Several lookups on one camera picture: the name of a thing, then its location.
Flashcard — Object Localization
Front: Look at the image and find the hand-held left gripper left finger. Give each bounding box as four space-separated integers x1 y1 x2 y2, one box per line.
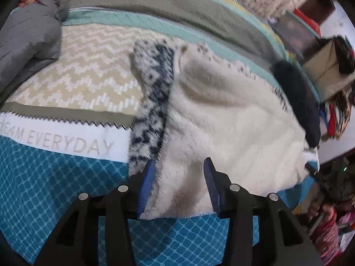
36 159 156 266

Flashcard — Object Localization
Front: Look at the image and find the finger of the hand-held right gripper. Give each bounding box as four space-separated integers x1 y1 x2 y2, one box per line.
304 163 328 193

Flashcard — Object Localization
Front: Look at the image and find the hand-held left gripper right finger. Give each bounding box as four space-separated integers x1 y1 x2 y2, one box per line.
203 157 323 266

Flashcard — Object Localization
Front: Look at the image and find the white fleece sweater navy pattern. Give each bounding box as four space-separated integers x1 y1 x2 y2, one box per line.
128 40 322 220

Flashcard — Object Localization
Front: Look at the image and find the person's right hand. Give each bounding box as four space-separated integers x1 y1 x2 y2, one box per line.
308 201 337 226

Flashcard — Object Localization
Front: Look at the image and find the colourful striped cloth pile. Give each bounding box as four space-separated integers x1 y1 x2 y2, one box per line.
319 87 354 142

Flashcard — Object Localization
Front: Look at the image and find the cardboard box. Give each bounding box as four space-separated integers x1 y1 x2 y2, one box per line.
302 37 355 101

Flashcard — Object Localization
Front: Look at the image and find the patterned teal beige bedspread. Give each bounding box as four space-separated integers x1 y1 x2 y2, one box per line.
0 0 322 266

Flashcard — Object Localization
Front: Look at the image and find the dark framed panel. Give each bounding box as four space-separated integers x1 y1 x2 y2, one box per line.
276 11 322 61

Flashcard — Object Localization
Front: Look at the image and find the grey quilted jacket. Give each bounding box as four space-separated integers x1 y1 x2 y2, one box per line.
0 0 70 95

